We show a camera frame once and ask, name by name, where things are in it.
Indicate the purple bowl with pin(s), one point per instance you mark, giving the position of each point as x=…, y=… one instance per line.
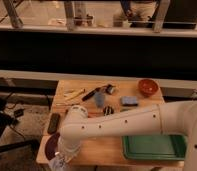
x=51, y=146

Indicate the light blue towel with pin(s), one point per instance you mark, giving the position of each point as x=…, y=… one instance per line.
x=59, y=163

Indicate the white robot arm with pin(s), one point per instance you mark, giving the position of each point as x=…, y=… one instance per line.
x=172, y=118

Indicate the red bowl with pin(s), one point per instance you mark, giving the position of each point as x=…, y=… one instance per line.
x=147, y=87

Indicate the small dark round object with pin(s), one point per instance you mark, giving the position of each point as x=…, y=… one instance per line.
x=108, y=110

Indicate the orange carrot toy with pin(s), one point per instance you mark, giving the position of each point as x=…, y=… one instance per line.
x=93, y=114

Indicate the yellow banana toy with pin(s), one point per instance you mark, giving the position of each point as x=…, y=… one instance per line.
x=73, y=94

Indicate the blue sponge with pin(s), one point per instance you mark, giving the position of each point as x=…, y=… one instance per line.
x=129, y=101

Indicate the black remote control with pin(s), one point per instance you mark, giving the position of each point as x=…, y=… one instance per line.
x=53, y=124

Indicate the wooden table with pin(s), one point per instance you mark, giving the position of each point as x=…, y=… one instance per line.
x=106, y=151

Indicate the person in background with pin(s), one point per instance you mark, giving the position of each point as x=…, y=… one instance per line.
x=137, y=13

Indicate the green plastic tray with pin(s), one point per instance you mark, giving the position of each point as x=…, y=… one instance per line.
x=154, y=147

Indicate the black tripod stand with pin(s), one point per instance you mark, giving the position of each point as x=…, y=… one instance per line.
x=6, y=120

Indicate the black handled brush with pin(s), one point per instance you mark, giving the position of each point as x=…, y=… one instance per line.
x=91, y=94

